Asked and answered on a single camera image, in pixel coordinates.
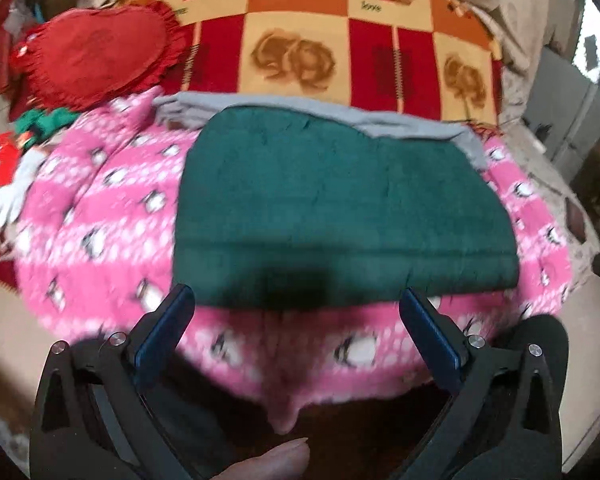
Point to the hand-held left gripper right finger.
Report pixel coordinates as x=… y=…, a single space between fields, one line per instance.
x=429 y=340

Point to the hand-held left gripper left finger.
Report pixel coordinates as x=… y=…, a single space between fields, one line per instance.
x=162 y=330

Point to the dark green towel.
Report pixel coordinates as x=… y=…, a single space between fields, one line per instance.
x=330 y=200

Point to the person's left hand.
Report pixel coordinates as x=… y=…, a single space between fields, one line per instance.
x=270 y=462

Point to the pink penguin-print blanket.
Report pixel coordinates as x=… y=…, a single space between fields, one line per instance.
x=105 y=210

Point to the grey folded cloth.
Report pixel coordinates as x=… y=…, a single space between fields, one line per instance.
x=409 y=127

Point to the green red white cloth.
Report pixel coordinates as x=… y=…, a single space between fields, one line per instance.
x=5 y=160

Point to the grey cabinet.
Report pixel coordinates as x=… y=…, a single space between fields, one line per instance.
x=564 y=105

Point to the red heart-shaped pillow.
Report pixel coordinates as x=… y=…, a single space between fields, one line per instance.
x=90 y=50

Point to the beige crumpled cloth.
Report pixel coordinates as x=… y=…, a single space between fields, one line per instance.
x=509 y=5

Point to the rose-printed checked blanket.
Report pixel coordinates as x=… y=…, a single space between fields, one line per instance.
x=300 y=5

